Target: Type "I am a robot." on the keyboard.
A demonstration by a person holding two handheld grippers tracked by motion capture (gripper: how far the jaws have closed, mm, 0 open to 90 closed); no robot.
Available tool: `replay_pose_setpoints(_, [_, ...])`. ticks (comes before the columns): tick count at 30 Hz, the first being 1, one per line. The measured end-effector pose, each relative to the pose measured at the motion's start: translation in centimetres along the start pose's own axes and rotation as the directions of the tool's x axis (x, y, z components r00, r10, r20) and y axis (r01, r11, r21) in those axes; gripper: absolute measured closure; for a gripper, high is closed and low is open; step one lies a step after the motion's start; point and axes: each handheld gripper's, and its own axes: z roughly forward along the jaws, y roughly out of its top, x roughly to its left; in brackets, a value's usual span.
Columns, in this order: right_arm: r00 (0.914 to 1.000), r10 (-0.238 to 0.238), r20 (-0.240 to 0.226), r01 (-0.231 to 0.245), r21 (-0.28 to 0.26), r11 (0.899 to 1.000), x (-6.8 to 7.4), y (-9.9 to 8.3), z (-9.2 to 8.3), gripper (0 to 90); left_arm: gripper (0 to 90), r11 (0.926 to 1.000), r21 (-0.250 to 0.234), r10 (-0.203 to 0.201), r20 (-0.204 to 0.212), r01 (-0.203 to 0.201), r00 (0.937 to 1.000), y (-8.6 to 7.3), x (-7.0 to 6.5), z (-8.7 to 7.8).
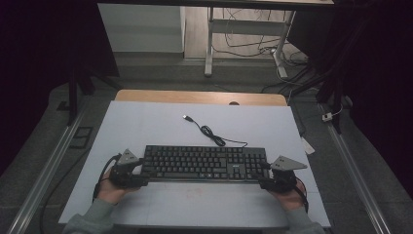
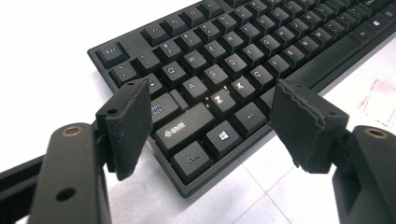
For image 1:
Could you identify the aluminium rail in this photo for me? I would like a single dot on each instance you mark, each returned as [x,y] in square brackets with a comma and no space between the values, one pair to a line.
[357,175]
[45,172]

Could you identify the person's left hand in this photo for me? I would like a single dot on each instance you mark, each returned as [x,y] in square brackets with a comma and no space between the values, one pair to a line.
[110,193]

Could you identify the black metal stand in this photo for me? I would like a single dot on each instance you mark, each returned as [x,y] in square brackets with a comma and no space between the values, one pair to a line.
[336,94]

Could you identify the white board sheet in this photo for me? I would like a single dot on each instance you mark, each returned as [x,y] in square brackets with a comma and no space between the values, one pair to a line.
[146,130]

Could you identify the white paper tag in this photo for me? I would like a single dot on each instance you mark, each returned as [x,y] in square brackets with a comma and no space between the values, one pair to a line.
[307,146]

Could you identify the dark curtain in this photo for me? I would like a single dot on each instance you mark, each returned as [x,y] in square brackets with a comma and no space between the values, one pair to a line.
[32,65]
[380,81]

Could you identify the black tripod stand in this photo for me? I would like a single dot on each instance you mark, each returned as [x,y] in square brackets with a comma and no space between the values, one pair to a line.
[73,97]

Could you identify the person's right hand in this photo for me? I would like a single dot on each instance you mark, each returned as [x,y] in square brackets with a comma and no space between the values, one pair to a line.
[290,200]

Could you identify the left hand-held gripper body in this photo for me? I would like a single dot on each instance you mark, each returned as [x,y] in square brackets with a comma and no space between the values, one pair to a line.
[121,172]

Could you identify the black computer keyboard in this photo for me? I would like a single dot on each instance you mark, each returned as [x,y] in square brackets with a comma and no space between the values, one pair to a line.
[195,162]

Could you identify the small white adapter box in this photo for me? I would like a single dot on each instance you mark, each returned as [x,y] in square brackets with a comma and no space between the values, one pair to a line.
[327,117]

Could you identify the grey cabinet panel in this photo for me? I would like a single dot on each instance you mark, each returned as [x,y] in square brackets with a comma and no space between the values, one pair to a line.
[142,29]

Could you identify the white-framed desk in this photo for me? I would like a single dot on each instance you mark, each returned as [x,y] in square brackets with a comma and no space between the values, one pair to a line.
[209,48]

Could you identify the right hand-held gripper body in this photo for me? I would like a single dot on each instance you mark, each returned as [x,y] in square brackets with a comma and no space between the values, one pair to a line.
[282,178]

